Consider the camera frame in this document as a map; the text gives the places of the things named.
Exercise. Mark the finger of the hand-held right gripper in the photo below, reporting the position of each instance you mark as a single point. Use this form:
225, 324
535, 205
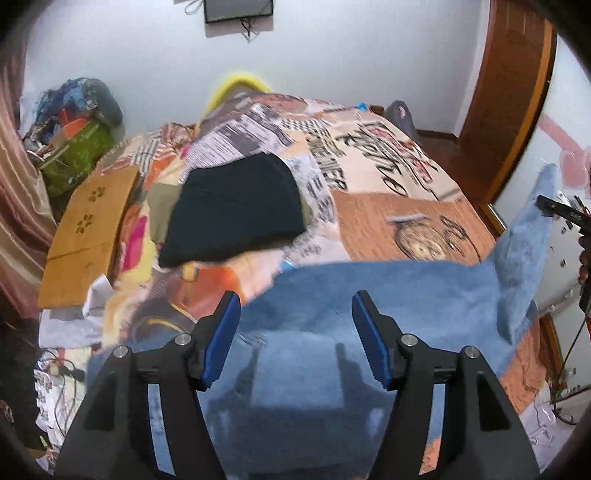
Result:
554, 207

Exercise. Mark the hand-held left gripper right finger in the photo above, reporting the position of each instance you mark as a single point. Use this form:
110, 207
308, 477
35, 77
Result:
369, 337

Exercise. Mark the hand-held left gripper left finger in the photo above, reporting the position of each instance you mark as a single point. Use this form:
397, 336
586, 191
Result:
224, 337

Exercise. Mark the blue denim pants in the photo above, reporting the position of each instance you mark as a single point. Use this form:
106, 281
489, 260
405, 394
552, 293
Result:
314, 300

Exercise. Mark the black folded pants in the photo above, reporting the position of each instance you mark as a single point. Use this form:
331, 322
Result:
231, 207

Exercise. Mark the person's right hand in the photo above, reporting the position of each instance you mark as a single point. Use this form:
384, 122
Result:
585, 258

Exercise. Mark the white sliding wardrobe door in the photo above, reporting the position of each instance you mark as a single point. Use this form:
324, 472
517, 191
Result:
568, 138

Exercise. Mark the wooden door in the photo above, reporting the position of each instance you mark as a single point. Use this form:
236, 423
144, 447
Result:
508, 92

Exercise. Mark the bed with newspaper-print cover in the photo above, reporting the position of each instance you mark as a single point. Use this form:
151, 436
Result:
392, 152

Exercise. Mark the bamboo board with flower cutouts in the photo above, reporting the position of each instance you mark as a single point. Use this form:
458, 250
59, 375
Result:
87, 230

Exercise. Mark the grey bag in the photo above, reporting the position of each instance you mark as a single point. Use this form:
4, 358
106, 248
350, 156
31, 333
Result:
399, 115

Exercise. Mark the green fabric bag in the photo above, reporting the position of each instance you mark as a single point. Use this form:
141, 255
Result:
78, 161

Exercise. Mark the striped brown curtain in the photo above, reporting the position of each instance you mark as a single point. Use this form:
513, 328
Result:
18, 207

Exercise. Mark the yellow padded arch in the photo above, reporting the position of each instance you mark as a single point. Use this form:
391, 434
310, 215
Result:
231, 83

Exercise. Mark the pile of clothes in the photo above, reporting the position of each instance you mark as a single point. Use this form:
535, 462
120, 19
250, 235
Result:
83, 97

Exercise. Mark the small black monitor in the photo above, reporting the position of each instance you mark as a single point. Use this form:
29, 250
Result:
238, 9

